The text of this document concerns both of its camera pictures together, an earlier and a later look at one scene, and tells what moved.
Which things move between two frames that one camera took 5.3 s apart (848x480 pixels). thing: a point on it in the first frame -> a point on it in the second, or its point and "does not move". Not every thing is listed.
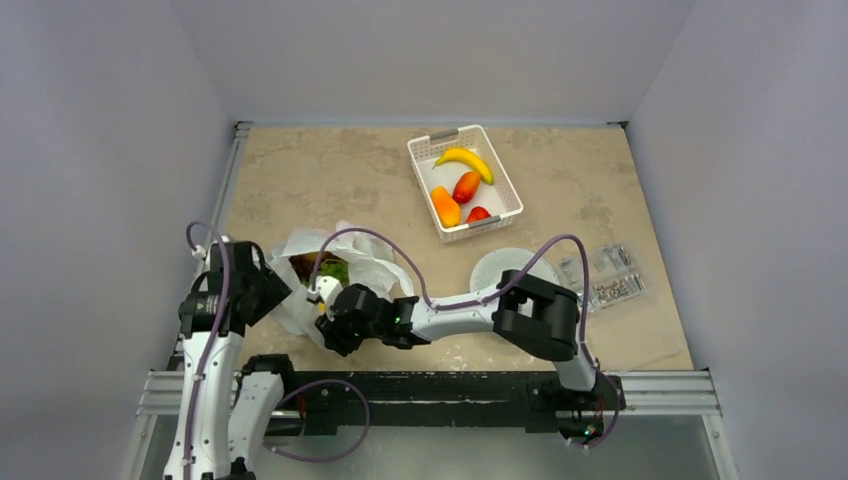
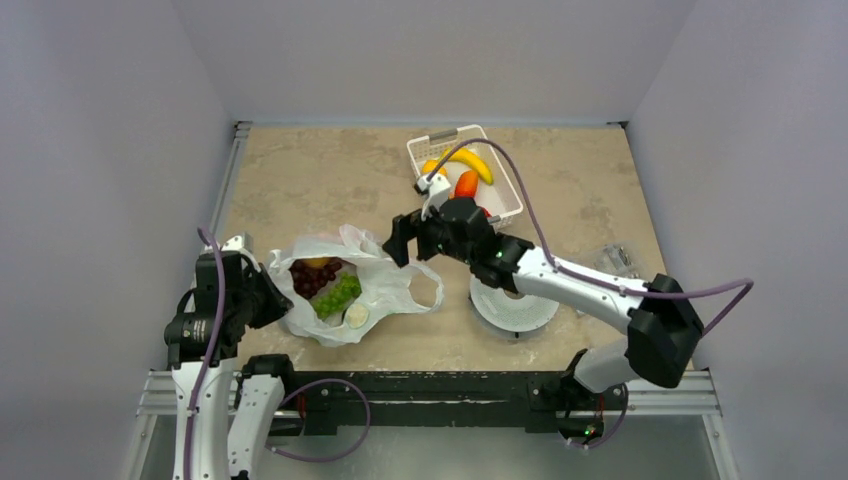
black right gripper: (337, 328) -> (423, 237)
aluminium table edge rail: (219, 199) does not move
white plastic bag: (368, 261) does not move
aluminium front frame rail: (649, 394) does not move
